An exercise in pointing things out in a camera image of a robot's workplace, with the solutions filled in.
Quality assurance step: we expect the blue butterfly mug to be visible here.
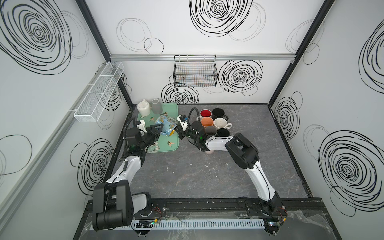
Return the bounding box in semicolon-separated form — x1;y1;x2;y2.
156;115;176;137

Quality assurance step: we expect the tall grey mug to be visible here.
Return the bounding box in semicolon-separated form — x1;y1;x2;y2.
205;126;218;136

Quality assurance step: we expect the beige and salmon mug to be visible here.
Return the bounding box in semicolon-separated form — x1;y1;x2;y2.
201;117;214;128

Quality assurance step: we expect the white mug red inside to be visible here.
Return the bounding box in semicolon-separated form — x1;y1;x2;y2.
200;109;212;118

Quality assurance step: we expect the small grey mug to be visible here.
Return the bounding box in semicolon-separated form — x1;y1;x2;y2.
151;99;163;115

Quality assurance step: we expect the beige mug white handle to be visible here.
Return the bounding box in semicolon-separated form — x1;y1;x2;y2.
214;118;233;130

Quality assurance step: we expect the black speckled mug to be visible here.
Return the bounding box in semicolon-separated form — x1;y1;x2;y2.
217;129;231;138

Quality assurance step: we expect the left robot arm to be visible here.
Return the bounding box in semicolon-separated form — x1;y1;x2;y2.
92;124;164;231

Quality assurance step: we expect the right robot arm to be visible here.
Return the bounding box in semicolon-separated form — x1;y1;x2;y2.
175;118;283;216

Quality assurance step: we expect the white ribbed mug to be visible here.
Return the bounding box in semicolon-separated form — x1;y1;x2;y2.
137;100;151;117

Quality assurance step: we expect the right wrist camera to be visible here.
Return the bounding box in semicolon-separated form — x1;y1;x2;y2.
177;115;189;132

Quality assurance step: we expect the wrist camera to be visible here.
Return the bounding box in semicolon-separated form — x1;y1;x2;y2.
177;115;189;132
136;120;147;133

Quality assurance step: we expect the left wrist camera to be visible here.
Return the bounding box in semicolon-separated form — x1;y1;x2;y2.
136;120;147;133

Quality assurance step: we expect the white wire shelf basket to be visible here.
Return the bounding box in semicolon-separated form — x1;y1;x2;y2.
74;62;125;123

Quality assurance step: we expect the black wire basket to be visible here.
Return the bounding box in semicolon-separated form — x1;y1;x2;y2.
173;55;219;88

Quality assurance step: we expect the white slotted cable duct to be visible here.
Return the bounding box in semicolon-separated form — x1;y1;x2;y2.
132;219;265;231

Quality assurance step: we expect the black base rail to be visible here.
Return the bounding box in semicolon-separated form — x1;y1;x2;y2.
150;197;325;215

